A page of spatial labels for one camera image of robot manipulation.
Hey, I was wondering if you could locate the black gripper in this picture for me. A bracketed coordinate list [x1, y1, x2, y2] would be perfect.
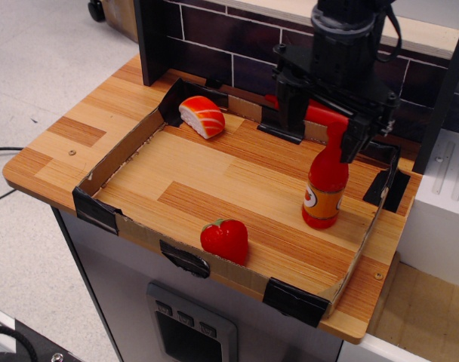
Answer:
[273, 32, 399, 164]

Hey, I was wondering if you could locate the red hot sauce bottle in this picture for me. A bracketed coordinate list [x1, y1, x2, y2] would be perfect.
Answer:
[302, 122, 349, 229]

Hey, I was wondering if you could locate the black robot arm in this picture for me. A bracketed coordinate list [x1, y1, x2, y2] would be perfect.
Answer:
[273, 1, 402, 164]

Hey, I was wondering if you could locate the red ketchup bottle lying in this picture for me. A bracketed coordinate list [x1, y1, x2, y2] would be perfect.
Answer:
[264, 94, 351, 127]

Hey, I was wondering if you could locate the cardboard fence with black tape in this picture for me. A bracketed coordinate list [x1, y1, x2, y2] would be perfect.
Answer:
[72, 79, 408, 329]

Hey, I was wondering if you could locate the salmon sushi toy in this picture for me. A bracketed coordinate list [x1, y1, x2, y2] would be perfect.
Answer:
[178, 96, 226, 140]

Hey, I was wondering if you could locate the red toy strawberry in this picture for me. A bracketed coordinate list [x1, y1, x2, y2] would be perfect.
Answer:
[200, 219, 248, 265]

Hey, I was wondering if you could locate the white counter block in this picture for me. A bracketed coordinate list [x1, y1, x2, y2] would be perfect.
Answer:
[397, 130, 459, 286]

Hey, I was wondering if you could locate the black caster wheel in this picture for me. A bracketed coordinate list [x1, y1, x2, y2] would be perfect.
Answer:
[88, 0, 105, 23]

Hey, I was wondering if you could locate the grey oven control panel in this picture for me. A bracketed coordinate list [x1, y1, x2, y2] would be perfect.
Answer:
[146, 283, 239, 362]

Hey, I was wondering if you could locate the black vertical post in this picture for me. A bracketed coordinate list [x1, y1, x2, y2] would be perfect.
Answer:
[412, 38, 459, 174]

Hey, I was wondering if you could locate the black cable on floor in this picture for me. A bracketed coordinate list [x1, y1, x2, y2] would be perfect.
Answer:
[0, 146, 25, 206]

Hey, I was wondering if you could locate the black braided cable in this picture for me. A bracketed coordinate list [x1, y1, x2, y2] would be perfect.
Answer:
[0, 324, 38, 362]

